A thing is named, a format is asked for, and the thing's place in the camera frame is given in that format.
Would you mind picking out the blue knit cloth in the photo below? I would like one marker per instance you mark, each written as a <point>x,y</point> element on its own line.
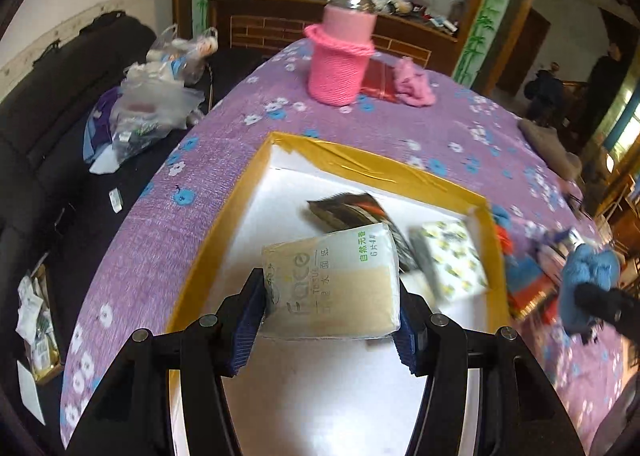
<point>585,266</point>

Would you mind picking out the yellow-taped cardboard box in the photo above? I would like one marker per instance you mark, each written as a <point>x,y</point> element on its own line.
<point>320,156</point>

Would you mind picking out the bottle with pink crocheted cover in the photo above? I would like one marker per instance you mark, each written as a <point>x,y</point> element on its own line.
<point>337,66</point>

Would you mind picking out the stack of colourful packets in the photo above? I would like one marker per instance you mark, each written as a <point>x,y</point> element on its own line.
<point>530,281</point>

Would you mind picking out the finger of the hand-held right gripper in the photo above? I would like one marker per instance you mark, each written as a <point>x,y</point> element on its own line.
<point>605,303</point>

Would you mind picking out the pink knit cloth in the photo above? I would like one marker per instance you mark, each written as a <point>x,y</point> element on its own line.
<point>412,83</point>

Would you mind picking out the red packet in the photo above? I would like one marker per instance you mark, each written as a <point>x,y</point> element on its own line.
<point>380,81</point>

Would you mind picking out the blue cloth bag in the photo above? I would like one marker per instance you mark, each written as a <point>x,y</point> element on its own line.
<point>97,131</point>

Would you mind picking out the black sofa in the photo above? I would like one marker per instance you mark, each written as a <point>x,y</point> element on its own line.
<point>40,126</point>

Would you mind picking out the floral print tissue pack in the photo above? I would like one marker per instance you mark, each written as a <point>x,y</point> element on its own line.
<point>455,256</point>

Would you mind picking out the purple floral blanket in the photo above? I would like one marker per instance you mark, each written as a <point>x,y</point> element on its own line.
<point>350,121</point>

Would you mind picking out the white paper sheet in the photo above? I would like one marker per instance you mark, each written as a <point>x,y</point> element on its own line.
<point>31,391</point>

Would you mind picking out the dark striped pouch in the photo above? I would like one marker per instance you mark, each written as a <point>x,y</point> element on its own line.
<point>345,211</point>

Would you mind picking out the small cardboard box with packets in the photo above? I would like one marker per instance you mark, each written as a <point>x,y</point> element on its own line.
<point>40,331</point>

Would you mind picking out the grey-brown folded cloth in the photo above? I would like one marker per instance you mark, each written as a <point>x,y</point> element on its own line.
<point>547,146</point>

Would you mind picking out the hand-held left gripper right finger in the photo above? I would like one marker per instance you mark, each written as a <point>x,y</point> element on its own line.
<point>407,341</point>

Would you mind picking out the wooden cabinet with mirror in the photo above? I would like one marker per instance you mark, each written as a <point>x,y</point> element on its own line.
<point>280,21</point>

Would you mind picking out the white and beige tissue pack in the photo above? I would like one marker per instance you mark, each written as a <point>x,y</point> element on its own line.
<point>340,286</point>

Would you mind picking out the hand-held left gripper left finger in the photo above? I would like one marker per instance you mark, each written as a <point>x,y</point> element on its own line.
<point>247,331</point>

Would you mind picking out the clear plastic bag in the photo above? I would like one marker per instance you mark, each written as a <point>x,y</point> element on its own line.
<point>185,56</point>
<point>145,111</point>

